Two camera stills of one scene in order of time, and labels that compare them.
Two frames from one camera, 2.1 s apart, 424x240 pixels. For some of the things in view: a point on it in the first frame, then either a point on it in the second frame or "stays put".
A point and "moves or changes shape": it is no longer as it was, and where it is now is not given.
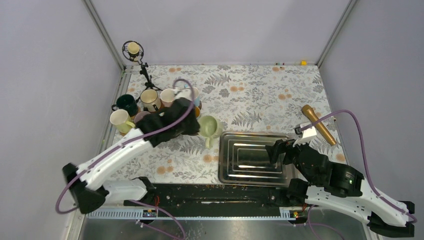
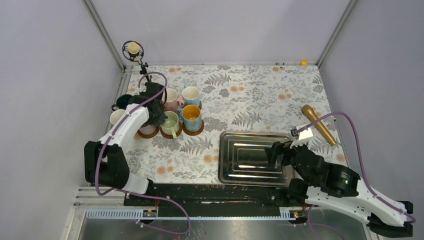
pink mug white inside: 167,97 stays put
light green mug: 210,127 moves or changes shape
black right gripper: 280,146 stays put
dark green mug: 127,102 stays put
